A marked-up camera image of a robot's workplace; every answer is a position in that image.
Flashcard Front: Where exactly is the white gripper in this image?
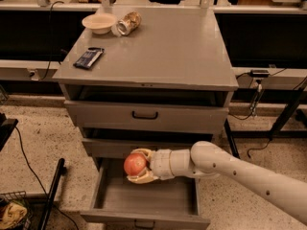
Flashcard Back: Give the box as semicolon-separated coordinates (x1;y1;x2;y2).
127;149;175;184

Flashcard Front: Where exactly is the red apple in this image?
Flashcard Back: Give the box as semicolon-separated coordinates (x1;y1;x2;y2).
124;153;147;176

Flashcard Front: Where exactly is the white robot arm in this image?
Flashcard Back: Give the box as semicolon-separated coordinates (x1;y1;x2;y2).
124;141;307;224

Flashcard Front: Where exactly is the grey bottom drawer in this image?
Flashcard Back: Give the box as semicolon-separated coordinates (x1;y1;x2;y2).
81;158;210;230

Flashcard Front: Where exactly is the grey drawer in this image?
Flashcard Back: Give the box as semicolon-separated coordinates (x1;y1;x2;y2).
65;86;228;134
81;158;210;230
83;128;213;158

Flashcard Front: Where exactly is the grey middle drawer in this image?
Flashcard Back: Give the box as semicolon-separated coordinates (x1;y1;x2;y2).
83;128;213;158

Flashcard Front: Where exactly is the grey top drawer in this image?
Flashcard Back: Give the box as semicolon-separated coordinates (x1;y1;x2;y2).
65;86;228;134

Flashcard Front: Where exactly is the grey drawer cabinet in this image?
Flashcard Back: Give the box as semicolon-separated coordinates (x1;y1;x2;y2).
52;5;240;174

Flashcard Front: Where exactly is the black pole left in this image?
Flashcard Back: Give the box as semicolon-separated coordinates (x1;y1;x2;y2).
38;158;65;230

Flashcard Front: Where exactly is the black table leg right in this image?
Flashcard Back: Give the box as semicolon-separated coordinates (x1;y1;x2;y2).
224;119;240;159

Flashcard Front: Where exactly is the dark blue snack bar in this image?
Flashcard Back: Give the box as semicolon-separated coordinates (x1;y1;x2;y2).
73;47;105;70

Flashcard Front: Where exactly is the black power adapter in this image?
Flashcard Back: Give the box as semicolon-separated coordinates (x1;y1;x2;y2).
249;69;270;78

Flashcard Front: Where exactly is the silver drink can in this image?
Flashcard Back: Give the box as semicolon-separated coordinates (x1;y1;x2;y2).
116;11;142;35

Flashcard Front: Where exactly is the cream bowl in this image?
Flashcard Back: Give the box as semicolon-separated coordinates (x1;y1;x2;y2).
82;13;117;35

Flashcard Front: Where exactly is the black top drawer handle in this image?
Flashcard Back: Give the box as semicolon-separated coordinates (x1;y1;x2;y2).
131;111;158;120

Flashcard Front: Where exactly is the black drawer handle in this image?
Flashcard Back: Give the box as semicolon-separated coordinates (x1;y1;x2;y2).
134;220;155;230
131;111;158;120

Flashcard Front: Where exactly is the black bottom drawer handle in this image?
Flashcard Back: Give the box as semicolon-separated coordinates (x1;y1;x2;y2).
134;220;155;230

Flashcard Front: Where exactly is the black floor cable right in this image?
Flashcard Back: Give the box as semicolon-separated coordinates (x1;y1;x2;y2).
246;127;282;159

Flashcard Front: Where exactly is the black floor cable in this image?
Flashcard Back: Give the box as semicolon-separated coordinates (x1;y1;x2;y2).
13;126;81;230
246;127;282;159

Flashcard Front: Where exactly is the black floor cable left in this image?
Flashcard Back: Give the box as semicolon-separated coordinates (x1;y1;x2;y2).
13;126;81;230

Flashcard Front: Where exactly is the wire basket with bags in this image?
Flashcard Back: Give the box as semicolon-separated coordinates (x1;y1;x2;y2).
0;191;31;230

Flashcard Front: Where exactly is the black hanging cable left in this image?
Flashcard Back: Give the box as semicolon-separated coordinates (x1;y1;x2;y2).
40;0;65;81

